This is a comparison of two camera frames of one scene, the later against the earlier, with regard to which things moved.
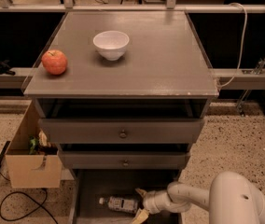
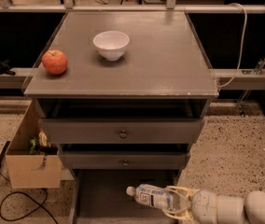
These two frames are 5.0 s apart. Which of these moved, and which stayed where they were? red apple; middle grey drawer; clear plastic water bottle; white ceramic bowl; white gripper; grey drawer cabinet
Moved: white gripper; clear plastic water bottle
Stayed: red apple; middle grey drawer; white ceramic bowl; grey drawer cabinet
